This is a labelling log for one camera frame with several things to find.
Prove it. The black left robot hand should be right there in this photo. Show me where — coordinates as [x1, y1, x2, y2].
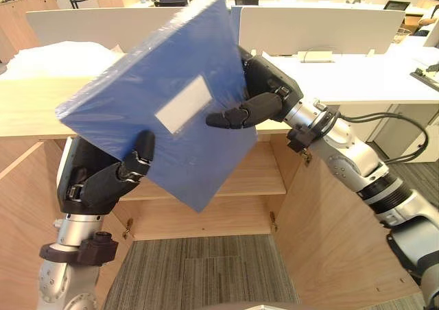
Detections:
[56, 130, 156, 217]

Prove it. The black tool on desk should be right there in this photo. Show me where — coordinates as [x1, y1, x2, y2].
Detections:
[410, 67, 439, 92]

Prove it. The person at desk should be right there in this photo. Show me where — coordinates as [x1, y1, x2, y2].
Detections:
[414, 7, 439, 37]

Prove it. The tall wooden cabinet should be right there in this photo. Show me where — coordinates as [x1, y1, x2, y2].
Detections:
[0, 0, 60, 64]

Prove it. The white office desk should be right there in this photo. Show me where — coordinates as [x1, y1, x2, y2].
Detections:
[262, 35, 439, 106]

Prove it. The white drawer pedestal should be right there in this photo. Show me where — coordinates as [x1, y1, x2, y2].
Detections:
[365, 103, 439, 164]

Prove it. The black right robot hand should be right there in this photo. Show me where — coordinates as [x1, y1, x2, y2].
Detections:
[205, 45, 305, 130]

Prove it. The blue plastic folder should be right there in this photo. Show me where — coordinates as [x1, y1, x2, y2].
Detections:
[56, 0, 259, 213]

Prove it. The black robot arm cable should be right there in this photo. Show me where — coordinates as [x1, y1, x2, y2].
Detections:
[337, 112, 430, 164]

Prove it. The beige desk cable box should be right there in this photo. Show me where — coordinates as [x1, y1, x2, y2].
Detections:
[296, 50, 336, 64]

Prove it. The wooden office cabinet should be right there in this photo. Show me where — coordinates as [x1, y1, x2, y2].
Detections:
[0, 44, 292, 242]

